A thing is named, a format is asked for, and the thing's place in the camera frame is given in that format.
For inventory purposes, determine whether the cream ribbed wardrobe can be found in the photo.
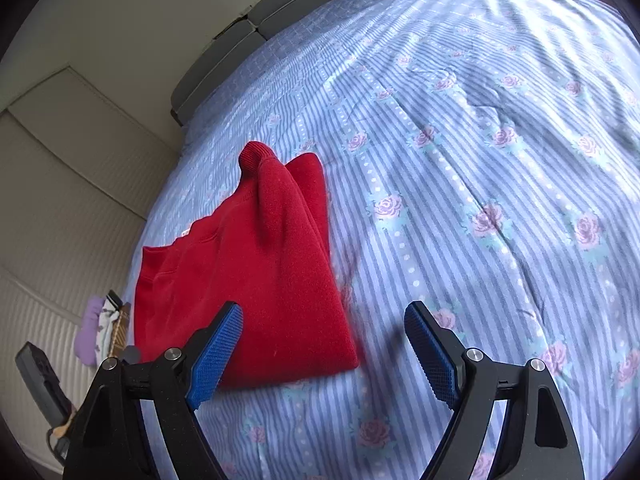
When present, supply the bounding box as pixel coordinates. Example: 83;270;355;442
0;67;186;461

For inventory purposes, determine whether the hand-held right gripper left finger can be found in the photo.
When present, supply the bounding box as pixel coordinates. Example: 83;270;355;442
62;301;244;480

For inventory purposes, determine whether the grey padded bed headboard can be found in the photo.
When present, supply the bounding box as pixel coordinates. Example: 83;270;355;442
170;0;396;128

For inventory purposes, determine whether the purple folded garment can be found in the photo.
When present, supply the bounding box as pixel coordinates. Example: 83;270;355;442
74;296;106;366

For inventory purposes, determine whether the bed with blue striped sheet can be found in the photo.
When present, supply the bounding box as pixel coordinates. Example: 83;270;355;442
125;0;640;480

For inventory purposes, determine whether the white printed folded garment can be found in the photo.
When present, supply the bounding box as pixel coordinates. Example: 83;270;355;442
95;305;121;356

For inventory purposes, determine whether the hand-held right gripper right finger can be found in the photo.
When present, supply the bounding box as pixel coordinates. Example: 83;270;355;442
404;301;586;480

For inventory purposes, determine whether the red cartoon print sweater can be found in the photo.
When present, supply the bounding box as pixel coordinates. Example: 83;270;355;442
132;141;361;391

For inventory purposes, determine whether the brown striped folded garment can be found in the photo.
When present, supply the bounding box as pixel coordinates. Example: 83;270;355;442
107;302;134;361

